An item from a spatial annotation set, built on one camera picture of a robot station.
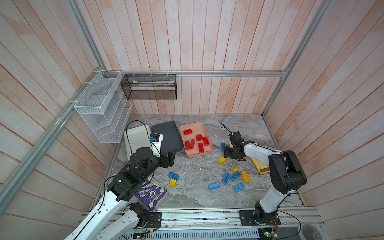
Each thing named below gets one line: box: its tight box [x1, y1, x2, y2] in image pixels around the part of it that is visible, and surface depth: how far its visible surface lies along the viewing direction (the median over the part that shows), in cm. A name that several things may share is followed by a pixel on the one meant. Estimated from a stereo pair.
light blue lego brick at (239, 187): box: [233, 182, 246, 193], surface depth 86 cm
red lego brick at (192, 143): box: [190, 138, 195, 149], surface depth 103 cm
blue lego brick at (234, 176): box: [230, 171, 242, 181], surface depth 89 cm
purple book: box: [134, 179, 169, 212], surface depth 81 cm
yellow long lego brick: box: [241, 171, 251, 183], surface depth 89 cm
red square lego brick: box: [195, 134, 203, 142], surface depth 106 cm
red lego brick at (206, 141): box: [202, 136, 210, 146], surface depth 105 cm
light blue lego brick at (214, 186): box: [208, 182, 221, 190], surface depth 85 cm
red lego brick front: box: [198, 142, 205, 153], surface depth 102 cm
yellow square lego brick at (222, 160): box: [218, 156, 227, 165], surface depth 95 cm
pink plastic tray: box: [179, 122, 214, 158], surface depth 106 cm
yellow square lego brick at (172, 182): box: [169, 178, 177, 187], surface depth 86 cm
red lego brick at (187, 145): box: [185, 140, 191, 150], surface depth 102 cm
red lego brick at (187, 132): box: [183, 128, 193, 136], surface depth 109 cm
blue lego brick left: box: [168, 171, 180, 181], surface depth 89 cm
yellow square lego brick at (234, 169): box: [230, 166, 239, 174], surface depth 91 cm
